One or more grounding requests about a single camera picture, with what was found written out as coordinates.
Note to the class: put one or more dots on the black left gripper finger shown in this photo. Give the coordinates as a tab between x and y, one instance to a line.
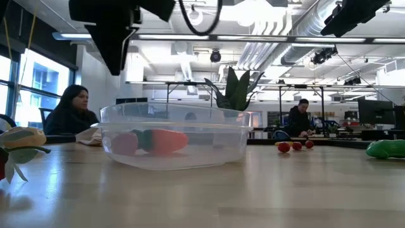
110	44
133	41

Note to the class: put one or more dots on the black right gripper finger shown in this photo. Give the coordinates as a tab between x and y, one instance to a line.
337	23

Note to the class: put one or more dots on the clear plastic tupperware container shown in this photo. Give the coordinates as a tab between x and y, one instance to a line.
174	161

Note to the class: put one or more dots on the tan toy potato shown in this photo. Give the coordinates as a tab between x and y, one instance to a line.
22	136

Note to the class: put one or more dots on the green toy pea pod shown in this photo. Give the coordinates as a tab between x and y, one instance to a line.
386	149

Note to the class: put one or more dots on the red toy strawberry with leaves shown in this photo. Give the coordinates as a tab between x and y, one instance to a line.
16	155

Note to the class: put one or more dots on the long ceiling light strip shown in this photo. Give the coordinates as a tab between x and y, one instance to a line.
174	37

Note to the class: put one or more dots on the black monitor on stand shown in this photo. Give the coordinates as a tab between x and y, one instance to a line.
131	100

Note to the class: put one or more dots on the large window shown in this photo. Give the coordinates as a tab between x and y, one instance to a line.
47	76

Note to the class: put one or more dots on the person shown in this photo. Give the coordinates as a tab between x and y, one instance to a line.
297	122
69	120

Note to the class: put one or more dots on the large black monitor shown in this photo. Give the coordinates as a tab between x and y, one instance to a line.
376	112

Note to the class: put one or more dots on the folded beige cloth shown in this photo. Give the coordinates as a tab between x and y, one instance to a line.
90	139

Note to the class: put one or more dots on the black office chair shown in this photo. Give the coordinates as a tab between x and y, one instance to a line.
44	115

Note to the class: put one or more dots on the dark monitor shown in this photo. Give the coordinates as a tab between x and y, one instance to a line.
400	117

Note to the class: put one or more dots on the blue rounded object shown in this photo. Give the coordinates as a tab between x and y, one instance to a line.
281	136

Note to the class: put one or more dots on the black curved chair back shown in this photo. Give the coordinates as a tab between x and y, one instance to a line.
9	119

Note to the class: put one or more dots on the silver ceiling air duct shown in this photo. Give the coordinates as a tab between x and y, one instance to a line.
311	22

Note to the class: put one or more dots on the black overhead camera rig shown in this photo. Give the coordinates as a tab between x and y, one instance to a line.
322	56

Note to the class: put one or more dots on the black metal workstation frame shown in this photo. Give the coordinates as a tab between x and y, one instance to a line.
190	83
300	86

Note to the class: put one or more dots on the black ceiling camera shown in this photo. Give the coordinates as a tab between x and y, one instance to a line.
215	56

